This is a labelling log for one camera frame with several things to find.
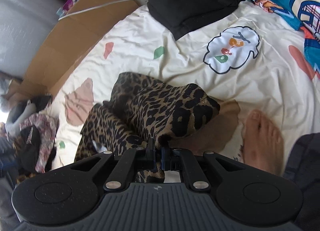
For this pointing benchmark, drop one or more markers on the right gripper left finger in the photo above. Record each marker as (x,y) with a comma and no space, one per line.
(151,154)

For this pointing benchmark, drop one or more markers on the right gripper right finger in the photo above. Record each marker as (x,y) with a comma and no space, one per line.
(167,158)

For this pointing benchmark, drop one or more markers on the leopard print garment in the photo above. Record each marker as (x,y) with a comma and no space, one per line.
(143,108)

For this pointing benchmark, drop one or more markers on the bare foot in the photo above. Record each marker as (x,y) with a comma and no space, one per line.
(263,146)

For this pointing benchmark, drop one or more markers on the floral patterned cloth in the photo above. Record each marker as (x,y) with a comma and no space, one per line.
(47,126)

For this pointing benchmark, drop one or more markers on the black cap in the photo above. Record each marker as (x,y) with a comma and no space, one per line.
(29,154)

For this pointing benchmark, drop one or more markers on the cream cartoon bed sheet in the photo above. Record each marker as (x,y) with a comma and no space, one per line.
(251,56)

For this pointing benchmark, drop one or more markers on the black folded garment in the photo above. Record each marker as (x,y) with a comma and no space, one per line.
(183,16)

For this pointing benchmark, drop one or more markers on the brown cardboard sheet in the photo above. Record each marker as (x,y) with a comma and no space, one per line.
(68,43)

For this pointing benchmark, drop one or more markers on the grey bubble wrap roll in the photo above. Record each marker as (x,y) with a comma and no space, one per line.
(25,24)

